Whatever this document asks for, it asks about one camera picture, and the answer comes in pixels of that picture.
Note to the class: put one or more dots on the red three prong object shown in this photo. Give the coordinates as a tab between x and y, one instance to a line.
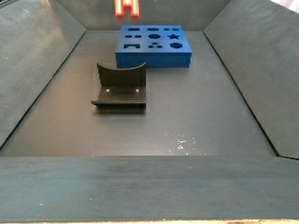
125	6

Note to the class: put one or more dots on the black curved fixture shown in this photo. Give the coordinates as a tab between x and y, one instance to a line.
122	86

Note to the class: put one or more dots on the blue foam shape board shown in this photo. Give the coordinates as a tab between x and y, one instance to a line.
157	45

